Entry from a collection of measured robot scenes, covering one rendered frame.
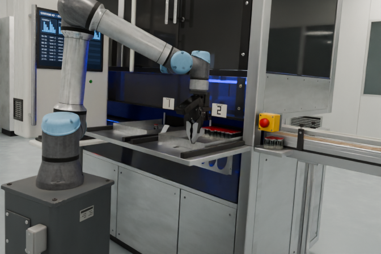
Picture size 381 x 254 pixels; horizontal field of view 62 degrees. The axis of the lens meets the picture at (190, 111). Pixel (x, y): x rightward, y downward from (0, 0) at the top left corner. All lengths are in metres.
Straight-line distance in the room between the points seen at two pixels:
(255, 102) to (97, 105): 1.03
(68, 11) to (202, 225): 1.16
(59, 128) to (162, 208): 0.97
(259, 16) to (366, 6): 4.77
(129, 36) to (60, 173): 0.49
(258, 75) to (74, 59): 0.74
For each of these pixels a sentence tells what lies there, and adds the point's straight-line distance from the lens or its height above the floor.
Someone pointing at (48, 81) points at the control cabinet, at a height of 1.10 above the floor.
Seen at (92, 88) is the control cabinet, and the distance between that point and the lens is 2.01.
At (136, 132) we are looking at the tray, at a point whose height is 0.90.
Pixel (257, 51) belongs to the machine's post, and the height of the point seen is 1.29.
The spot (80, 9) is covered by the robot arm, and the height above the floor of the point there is 1.36.
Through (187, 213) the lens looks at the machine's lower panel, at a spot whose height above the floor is 0.46.
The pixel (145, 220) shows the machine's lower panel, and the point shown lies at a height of 0.31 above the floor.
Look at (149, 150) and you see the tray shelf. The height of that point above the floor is 0.88.
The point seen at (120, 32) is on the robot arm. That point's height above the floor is 1.30.
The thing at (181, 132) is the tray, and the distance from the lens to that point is 1.52.
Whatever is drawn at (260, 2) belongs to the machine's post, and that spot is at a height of 1.49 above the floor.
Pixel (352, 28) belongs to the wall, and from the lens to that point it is 6.11.
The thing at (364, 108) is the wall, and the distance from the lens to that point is 5.97.
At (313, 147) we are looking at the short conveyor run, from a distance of 1.43.
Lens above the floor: 1.17
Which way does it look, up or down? 6 degrees down
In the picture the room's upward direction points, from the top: 3 degrees clockwise
